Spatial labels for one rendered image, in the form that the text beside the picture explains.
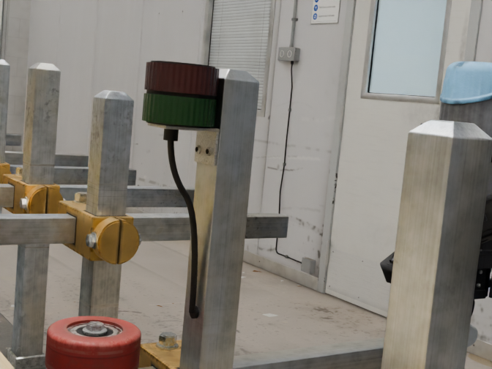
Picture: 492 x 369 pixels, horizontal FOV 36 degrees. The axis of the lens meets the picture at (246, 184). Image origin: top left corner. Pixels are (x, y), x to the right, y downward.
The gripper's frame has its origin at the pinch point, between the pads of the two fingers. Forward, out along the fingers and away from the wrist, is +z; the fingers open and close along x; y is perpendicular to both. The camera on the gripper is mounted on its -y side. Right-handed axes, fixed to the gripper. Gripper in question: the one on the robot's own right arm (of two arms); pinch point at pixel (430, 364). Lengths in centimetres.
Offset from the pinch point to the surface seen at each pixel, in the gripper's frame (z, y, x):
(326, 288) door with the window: 79, 224, 286
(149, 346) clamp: -4.5, -34.9, 3.8
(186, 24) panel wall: -82, 218, 482
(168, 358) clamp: -4.5, -34.7, 0.3
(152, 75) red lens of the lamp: -30, -41, -5
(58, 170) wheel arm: -13, -21, 73
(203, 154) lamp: -23.9, -35.2, -3.9
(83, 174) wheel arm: -12, -16, 73
